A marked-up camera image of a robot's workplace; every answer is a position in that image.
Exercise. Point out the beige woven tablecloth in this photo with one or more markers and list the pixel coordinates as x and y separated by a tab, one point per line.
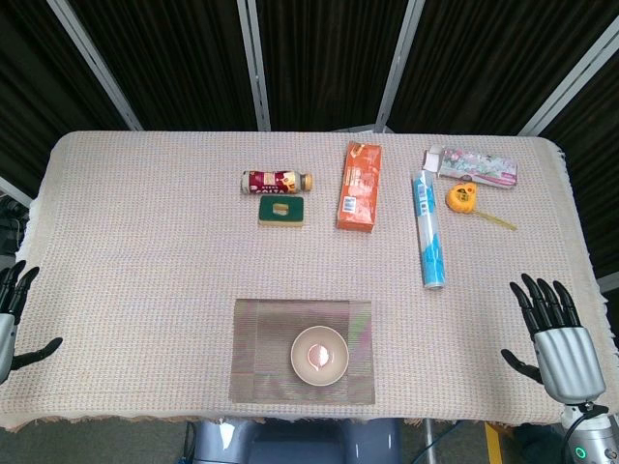
145	241

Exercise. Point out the grey metal table leg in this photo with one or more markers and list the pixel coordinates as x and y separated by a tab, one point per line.
428	442

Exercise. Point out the dark pleated partition panel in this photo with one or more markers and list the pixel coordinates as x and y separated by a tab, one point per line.
169	63
483	63
324	63
34	96
595	169

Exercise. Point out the floral print box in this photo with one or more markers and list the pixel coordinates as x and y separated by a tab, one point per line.
479	166

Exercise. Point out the brown woven placemat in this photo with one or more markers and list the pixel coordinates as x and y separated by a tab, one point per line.
261	338

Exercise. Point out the blue white cling film roll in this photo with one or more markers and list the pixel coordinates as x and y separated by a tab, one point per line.
428	227

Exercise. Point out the black equipment stand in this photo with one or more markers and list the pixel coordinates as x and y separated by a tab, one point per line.
9	227

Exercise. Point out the yellow strip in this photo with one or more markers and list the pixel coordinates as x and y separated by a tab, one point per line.
493	444

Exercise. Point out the orange carton box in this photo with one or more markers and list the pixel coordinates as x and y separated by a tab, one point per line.
360	188

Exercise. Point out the green yellow sponge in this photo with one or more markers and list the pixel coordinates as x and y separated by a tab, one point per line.
268	212

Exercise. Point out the grey metal partition post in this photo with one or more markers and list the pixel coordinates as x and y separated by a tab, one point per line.
14	189
256	72
609	281
397	72
570	82
92	63

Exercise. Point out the yellow tape measure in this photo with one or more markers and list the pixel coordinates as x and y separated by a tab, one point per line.
462	195

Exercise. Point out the beige bowl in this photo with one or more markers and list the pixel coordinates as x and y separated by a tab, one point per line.
319	355

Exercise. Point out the dark teal bag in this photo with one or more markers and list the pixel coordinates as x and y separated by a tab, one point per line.
532	444

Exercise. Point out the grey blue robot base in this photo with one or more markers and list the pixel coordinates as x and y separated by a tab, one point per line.
290	440

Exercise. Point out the red Costa coffee bottle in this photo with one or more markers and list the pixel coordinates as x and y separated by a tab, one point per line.
271	182

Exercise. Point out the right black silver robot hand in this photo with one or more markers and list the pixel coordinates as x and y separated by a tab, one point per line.
570	357

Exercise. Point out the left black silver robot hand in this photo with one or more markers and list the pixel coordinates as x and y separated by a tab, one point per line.
7	338

